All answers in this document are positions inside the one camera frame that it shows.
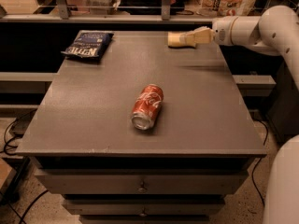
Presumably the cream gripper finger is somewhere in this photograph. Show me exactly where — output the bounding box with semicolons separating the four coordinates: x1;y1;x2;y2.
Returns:
180;39;196;48
178;31;194;39

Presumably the yellow sponge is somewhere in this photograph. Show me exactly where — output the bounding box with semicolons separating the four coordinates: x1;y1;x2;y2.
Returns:
167;32;194;48

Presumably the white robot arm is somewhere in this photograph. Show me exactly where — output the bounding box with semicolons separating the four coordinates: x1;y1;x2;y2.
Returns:
168;5;299;224

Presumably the black bag behind railing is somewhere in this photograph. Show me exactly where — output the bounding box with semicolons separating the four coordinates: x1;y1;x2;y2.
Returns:
118;0;162;15

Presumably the blue Kettle chip bag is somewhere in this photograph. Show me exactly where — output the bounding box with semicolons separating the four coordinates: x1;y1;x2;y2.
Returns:
63;30;114;59

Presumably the red Coca-Cola can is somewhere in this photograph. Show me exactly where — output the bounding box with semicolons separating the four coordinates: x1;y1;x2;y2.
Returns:
131;84;164;131

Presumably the metal railing shelf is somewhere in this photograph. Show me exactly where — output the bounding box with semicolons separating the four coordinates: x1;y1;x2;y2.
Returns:
0;0;299;25

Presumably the grey drawer cabinet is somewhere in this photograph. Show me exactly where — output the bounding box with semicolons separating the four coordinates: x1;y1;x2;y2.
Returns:
18;32;265;224

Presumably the top drawer with knob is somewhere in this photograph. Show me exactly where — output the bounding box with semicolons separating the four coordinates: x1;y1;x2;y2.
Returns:
36;169;248;195

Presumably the drawer with knob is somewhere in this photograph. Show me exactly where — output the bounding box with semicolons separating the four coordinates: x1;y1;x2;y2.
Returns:
63;199;225;217
36;169;248;195

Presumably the black cable right floor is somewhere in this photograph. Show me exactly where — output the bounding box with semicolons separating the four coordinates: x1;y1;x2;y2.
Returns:
250;119;269;208

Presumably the black cable floor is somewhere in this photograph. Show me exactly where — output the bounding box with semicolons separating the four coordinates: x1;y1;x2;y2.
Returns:
250;119;269;208
0;109;50;224

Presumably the black cable left floor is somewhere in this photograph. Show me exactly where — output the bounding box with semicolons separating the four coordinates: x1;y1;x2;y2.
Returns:
0;109;50;224

